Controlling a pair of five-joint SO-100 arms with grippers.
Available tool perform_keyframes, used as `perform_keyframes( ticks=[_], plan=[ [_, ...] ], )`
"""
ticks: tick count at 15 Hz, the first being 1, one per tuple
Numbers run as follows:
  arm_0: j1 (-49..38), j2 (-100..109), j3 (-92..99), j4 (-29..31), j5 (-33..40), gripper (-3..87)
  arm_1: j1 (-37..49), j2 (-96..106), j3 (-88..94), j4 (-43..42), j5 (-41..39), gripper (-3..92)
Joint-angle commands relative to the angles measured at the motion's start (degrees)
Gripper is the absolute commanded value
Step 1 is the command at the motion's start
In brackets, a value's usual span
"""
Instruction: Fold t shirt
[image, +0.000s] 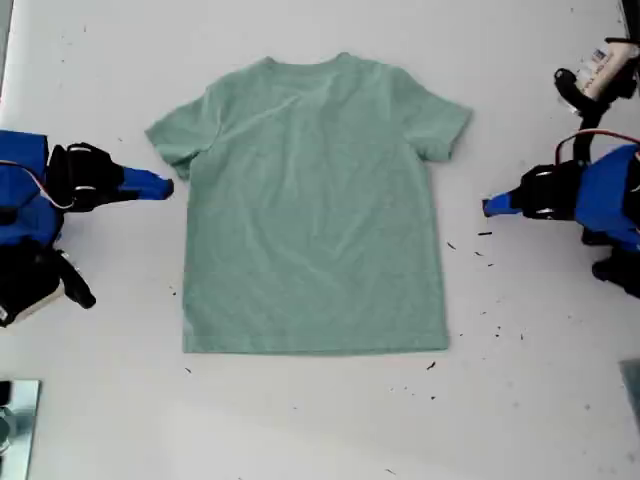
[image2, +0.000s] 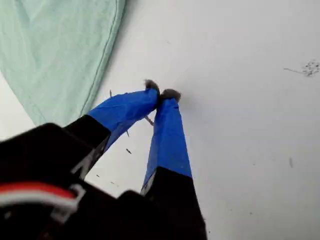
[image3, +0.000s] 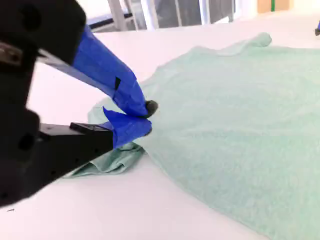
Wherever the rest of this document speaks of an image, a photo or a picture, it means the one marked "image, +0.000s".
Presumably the green t-shirt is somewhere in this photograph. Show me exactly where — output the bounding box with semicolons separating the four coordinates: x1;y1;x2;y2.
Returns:
144;51;474;357

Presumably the red white servo wire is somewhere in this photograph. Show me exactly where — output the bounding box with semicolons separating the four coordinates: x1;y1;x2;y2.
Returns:
557;129;640;167
0;159;76;210

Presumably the black camera stalk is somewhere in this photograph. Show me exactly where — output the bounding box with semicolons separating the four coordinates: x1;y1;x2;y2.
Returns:
52;248;97;310
553;67;614;166

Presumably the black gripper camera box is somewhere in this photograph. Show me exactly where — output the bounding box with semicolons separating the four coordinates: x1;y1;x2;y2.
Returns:
574;39;639;101
0;252;66;329

